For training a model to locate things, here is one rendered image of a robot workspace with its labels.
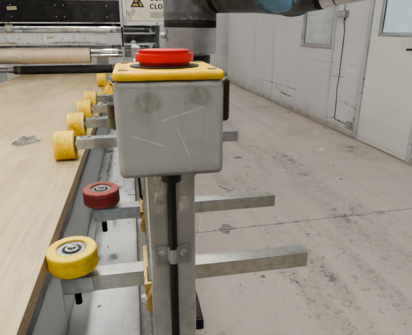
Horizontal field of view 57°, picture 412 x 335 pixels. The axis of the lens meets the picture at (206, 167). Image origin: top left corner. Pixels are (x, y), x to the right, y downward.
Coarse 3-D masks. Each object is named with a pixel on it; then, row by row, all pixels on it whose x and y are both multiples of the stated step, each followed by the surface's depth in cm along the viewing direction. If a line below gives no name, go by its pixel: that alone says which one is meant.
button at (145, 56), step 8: (136, 56) 25; (144, 56) 25; (152, 56) 24; (160, 56) 24; (168, 56) 24; (176, 56) 25; (184, 56) 25; (192, 56) 26; (144, 64) 25; (152, 64) 25; (160, 64) 25; (168, 64) 25; (176, 64) 25; (184, 64) 25
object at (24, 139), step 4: (24, 136) 122; (28, 136) 125; (32, 136) 123; (16, 140) 120; (20, 140) 121; (24, 140) 120; (28, 140) 122; (32, 140) 122; (36, 140) 123; (40, 140) 124; (16, 144) 119; (20, 144) 120
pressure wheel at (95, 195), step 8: (96, 184) 88; (104, 184) 88; (112, 184) 88; (88, 192) 84; (96, 192) 84; (104, 192) 84; (112, 192) 84; (88, 200) 83; (96, 200) 83; (104, 200) 83; (112, 200) 84; (96, 208) 83; (104, 224) 89
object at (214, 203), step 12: (252, 192) 95; (264, 192) 95; (120, 204) 89; (132, 204) 89; (204, 204) 91; (216, 204) 91; (228, 204) 92; (240, 204) 93; (252, 204) 93; (264, 204) 94; (96, 216) 86; (108, 216) 87; (120, 216) 88; (132, 216) 88
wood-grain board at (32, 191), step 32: (0, 96) 207; (32, 96) 207; (64, 96) 207; (0, 128) 140; (32, 128) 140; (64, 128) 140; (0, 160) 106; (32, 160) 106; (64, 160) 106; (0, 192) 85; (32, 192) 85; (64, 192) 85; (0, 224) 71; (32, 224) 71; (0, 256) 61; (32, 256) 61; (0, 288) 54; (32, 288) 54; (0, 320) 48
